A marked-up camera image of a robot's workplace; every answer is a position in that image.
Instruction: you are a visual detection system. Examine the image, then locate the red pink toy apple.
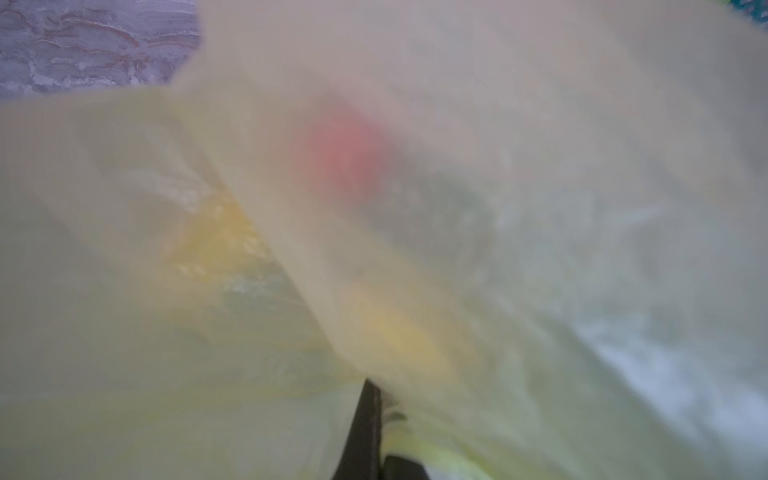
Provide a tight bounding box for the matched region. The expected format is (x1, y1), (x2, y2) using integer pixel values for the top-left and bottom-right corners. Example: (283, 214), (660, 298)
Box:
(302, 107), (395, 202)

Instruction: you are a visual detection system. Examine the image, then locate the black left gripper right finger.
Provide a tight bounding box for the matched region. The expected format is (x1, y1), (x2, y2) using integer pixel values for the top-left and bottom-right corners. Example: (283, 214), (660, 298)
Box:
(382, 455), (429, 480)

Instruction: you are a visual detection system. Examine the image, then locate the yellow translucent plastic bag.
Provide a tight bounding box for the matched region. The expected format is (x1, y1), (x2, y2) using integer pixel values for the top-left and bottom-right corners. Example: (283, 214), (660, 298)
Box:
(1, 1), (767, 479)

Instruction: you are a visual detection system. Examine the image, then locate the teal plastic mesh basket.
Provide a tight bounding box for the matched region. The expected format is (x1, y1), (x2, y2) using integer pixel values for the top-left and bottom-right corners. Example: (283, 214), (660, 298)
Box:
(728, 0), (768, 26)

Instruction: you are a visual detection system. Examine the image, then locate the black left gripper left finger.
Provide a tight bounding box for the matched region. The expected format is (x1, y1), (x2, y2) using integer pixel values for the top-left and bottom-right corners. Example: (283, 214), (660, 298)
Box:
(332, 380), (382, 480)

